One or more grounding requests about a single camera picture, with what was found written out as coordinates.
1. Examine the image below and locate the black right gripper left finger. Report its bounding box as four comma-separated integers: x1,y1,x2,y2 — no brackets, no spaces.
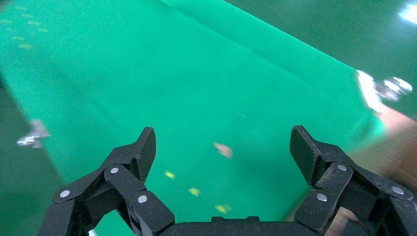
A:
37,127,176,236

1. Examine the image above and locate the large open cardboard carton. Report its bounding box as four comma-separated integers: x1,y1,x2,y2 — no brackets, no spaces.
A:
348,127,417,193

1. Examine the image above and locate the green table cloth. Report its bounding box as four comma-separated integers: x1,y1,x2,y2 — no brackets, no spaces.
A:
0,0,387,236

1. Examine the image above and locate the silver binder clip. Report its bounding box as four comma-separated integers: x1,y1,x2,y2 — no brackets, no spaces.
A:
17,118,51,150
357,70,414,113

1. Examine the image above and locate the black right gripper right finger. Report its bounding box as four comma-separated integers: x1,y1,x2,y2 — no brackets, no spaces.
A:
289,125,417,236

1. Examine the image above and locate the torn cardboard scrap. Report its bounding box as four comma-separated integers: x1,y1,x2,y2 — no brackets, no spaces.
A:
213,142,234,159

